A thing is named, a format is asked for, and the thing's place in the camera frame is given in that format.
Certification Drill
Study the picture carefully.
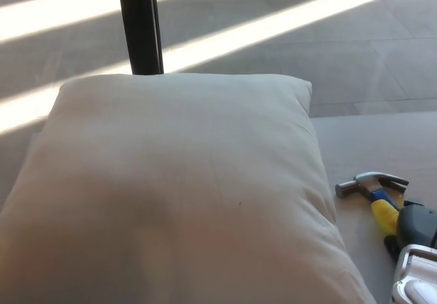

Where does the white pillow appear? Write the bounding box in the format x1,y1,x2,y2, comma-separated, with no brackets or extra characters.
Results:
0,72,377,304

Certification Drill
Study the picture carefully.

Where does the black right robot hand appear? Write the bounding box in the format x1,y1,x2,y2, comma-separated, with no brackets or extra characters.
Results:
383,199,437,264

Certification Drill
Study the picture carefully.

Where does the claw hammer with yellow cloth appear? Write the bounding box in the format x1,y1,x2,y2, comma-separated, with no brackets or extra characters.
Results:
335,171,410,240

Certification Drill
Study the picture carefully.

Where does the black vertical post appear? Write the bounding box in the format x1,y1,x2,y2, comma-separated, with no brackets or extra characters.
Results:
115,0,165,76

